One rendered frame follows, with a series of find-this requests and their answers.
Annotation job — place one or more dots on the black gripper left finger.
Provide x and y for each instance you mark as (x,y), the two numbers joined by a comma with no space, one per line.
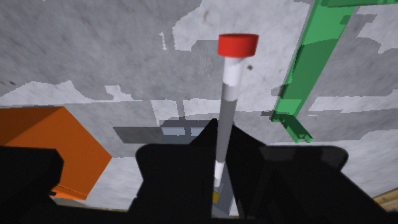
(196,159)

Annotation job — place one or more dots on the long grey pin with red cap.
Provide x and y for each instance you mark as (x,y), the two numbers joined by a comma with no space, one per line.
(235,48)

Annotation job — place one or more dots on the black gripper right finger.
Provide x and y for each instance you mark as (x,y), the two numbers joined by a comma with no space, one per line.
(250,163)

